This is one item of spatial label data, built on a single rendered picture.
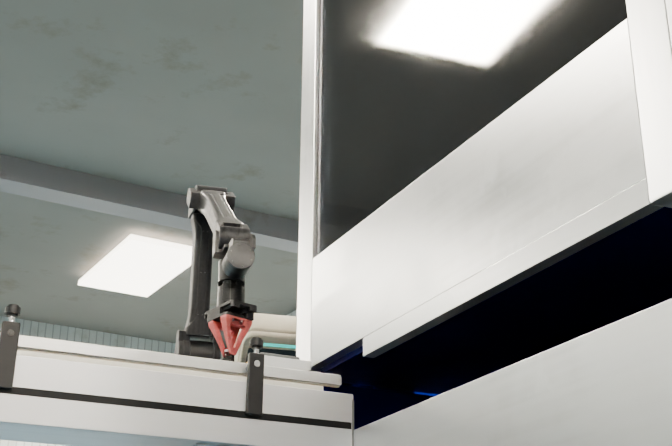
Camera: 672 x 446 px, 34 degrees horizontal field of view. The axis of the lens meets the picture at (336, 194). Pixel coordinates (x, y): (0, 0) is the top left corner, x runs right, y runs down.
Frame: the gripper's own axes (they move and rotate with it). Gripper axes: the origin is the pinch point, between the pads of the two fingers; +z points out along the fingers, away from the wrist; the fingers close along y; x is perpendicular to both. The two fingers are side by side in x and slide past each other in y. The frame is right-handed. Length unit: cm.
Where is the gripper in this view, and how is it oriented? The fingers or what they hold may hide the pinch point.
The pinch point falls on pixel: (229, 352)
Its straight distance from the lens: 222.4
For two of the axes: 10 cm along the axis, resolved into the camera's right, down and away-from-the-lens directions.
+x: 7.7, 2.7, 5.8
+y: 6.4, -3.4, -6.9
